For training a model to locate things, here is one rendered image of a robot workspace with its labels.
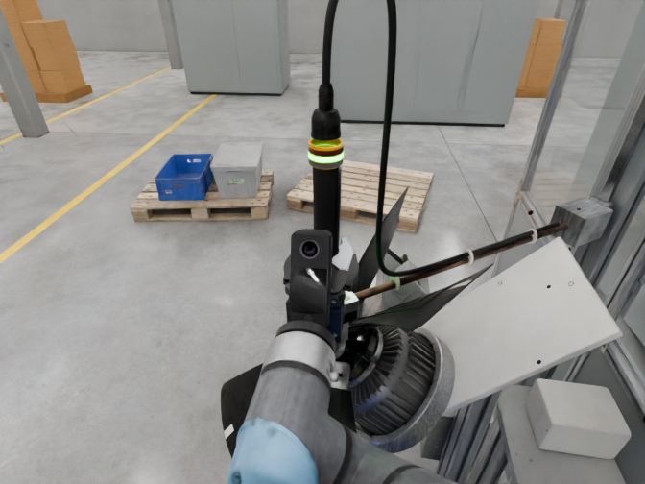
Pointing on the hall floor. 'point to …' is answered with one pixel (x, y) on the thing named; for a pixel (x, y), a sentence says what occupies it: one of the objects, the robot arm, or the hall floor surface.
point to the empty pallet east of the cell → (362, 187)
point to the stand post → (465, 438)
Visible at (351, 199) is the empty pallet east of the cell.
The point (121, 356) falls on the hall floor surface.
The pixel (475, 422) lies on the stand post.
